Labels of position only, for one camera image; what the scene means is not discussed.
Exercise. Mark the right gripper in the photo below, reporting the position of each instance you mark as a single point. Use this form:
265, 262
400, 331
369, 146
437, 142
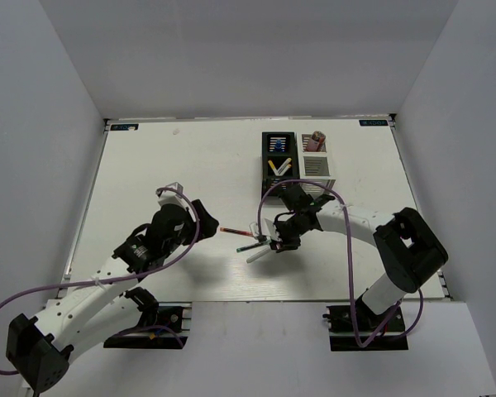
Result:
282, 243

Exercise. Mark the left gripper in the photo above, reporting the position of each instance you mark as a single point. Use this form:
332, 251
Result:
207, 225

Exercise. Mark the pale yellow capped marker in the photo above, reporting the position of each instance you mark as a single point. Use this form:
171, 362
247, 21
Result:
258, 255

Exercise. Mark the red orange pen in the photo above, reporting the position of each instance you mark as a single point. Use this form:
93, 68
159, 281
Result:
237, 232

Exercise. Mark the yellow capped white marker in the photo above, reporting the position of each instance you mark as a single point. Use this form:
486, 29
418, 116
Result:
273, 168

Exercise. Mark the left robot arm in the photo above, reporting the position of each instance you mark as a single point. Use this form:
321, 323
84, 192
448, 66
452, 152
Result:
42, 347

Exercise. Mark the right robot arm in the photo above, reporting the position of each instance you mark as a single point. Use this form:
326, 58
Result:
408, 248

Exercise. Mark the green capped marker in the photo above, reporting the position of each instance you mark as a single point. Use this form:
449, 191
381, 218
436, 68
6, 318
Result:
251, 247

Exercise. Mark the white slotted organizer box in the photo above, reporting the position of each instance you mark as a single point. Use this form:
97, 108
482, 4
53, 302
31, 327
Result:
314, 167

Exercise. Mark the black slotted organizer box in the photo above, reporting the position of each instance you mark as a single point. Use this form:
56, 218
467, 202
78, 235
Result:
268, 179

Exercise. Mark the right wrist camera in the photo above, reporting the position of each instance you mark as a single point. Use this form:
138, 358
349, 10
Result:
264, 231

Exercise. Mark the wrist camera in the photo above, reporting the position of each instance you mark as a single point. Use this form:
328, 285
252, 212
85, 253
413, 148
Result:
170, 194
264, 231

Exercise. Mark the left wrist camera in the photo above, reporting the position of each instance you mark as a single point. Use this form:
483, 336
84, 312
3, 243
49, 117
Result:
170, 194

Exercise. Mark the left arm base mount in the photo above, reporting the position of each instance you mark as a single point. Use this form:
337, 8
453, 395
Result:
165, 328

